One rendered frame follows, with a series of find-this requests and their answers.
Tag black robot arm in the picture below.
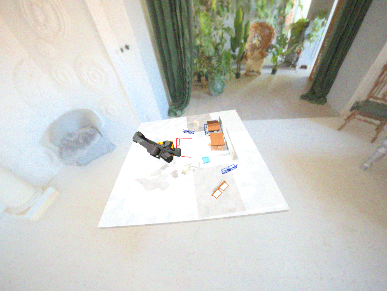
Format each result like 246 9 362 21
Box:
132 131 173 163

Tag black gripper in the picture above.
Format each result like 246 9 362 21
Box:
164 148 181 157

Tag orange glasses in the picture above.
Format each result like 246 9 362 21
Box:
212 181 229 199

